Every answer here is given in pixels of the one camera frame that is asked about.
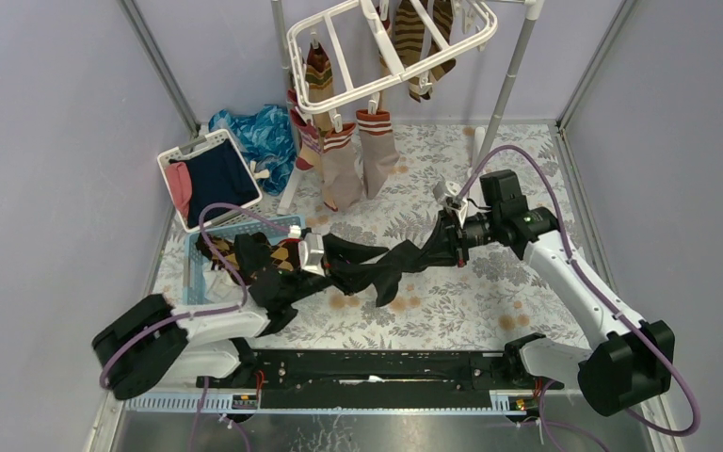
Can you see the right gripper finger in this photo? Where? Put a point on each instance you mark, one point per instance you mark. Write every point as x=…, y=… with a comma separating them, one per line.
x=444, y=235
x=438, y=258

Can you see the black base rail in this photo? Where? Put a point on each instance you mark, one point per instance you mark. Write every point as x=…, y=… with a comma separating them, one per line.
x=379, y=379

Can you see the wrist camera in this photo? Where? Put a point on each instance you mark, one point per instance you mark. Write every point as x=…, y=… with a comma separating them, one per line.
x=447, y=195
x=311, y=253

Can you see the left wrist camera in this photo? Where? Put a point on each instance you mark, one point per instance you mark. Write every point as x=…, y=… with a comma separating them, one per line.
x=311, y=253

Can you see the blue patterned cloth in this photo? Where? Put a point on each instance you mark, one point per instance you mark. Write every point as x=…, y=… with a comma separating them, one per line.
x=267, y=140

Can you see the blue laundry basket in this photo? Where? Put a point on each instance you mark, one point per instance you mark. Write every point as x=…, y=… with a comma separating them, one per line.
x=194, y=286

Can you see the red striped sock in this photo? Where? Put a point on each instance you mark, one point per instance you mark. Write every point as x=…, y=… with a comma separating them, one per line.
x=309, y=152
x=329, y=198

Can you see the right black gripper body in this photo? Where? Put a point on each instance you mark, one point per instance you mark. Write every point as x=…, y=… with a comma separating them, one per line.
x=470, y=231

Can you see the pink cloth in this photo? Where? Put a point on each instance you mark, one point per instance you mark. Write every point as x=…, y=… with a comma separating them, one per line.
x=180, y=187

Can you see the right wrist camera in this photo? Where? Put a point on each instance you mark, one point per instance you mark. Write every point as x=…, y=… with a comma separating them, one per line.
x=447, y=195

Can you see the black sock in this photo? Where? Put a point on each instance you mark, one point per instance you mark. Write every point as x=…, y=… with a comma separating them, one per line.
x=403, y=259

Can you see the white laundry basket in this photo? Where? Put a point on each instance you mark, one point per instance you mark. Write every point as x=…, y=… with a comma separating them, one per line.
x=196, y=147

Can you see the dark navy cloth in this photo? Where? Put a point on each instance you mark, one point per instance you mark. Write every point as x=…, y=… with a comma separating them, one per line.
x=218, y=175

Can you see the white sock hanger frame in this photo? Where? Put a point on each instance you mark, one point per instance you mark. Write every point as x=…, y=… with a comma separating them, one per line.
x=485, y=26

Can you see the pile of socks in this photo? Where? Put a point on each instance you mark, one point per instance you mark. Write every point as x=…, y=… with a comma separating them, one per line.
x=242, y=261

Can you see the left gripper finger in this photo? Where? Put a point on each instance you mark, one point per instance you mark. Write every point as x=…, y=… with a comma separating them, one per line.
x=336, y=248
x=352, y=279

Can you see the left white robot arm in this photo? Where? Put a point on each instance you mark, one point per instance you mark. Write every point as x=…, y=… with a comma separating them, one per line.
x=156, y=341

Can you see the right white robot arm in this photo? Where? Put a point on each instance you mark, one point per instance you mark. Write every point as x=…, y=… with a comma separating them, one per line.
x=622, y=364

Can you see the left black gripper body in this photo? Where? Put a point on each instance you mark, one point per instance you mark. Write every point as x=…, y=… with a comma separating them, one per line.
x=329, y=262

